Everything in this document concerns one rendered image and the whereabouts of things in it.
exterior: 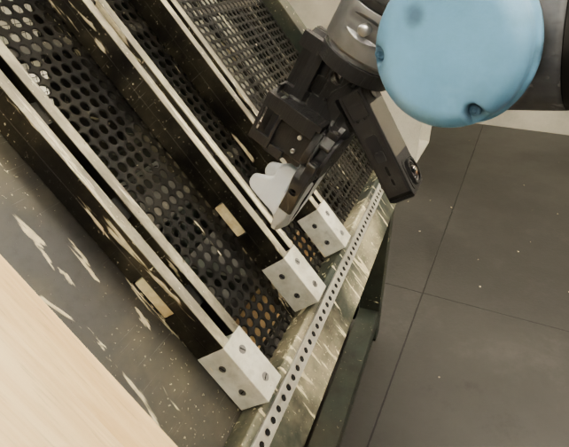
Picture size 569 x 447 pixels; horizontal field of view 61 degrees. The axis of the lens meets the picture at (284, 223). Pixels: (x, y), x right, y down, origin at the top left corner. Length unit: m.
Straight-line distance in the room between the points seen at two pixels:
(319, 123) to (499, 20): 0.25
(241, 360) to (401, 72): 0.67
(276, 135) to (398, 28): 0.25
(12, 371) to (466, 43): 0.63
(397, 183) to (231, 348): 0.48
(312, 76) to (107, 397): 0.52
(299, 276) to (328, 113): 0.63
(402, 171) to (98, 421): 0.52
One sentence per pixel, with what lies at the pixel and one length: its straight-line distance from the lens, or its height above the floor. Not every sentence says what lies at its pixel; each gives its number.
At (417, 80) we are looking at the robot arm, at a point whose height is 1.54.
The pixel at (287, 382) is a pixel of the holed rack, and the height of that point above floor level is 0.90.
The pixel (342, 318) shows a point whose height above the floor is 0.84.
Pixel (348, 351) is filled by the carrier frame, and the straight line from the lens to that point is 2.03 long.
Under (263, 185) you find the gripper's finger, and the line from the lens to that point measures 0.51.
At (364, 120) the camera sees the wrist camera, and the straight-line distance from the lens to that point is 0.44.
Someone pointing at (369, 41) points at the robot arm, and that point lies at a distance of 0.41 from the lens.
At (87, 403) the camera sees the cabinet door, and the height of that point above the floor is 1.07.
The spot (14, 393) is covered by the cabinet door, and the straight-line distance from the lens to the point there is 0.71.
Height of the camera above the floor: 1.60
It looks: 30 degrees down
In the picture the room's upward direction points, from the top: straight up
